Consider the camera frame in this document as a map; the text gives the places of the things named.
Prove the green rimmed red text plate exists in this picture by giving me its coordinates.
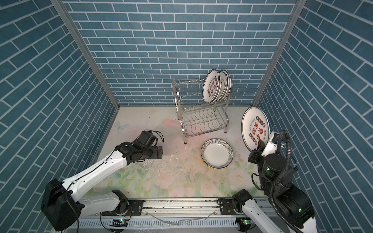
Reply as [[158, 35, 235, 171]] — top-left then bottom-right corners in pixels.
[[241, 107, 270, 151]]

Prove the white plate black striped rim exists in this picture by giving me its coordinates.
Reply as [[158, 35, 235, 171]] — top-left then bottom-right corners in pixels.
[[201, 138, 234, 168]]

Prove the yellow rimmed polka dot plate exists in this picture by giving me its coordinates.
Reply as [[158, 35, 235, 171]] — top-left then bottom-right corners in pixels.
[[202, 160, 225, 170]]

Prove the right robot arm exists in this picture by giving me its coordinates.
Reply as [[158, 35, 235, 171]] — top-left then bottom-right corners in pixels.
[[232, 131, 317, 233]]

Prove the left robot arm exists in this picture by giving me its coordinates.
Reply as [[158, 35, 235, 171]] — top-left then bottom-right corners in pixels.
[[41, 130, 165, 232]]

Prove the silver metal dish rack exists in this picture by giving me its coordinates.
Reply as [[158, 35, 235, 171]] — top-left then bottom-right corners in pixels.
[[172, 79, 232, 144]]

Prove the right green circuit board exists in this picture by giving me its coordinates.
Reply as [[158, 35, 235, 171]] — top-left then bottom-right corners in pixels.
[[236, 217, 253, 233]]

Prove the green circuit board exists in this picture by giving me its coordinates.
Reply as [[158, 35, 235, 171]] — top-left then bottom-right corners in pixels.
[[236, 217, 253, 233], [110, 218, 129, 228]]

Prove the left green circuit board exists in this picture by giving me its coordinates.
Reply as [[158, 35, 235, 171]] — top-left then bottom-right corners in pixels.
[[110, 218, 129, 228]]

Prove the blue rimmed white plate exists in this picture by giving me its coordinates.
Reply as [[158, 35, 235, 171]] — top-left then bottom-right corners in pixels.
[[216, 71, 228, 101]]

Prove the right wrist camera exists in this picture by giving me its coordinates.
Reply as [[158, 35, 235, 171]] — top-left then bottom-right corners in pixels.
[[262, 132, 279, 157]]

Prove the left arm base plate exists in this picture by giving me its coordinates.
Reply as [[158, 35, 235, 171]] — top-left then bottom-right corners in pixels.
[[101, 200, 144, 216]]

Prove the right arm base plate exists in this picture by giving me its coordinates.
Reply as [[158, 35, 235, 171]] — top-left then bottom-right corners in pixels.
[[216, 198, 238, 215]]

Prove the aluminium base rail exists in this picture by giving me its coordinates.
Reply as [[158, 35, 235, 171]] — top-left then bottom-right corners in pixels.
[[52, 197, 309, 233]]

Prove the white slotted cable duct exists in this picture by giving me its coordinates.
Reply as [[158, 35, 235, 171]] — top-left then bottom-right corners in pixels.
[[68, 217, 237, 230]]

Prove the loose grey cable on rail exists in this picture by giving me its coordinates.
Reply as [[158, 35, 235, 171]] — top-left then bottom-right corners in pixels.
[[144, 210, 216, 226]]

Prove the left corner aluminium post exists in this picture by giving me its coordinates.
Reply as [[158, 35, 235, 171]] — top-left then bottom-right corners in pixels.
[[51, 0, 120, 110]]

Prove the corner aluminium post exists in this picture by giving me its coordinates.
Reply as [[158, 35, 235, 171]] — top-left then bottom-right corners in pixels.
[[51, 0, 120, 110], [251, 0, 307, 107]]

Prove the right corner aluminium post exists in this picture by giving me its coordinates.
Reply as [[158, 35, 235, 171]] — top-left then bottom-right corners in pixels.
[[251, 0, 307, 107]]

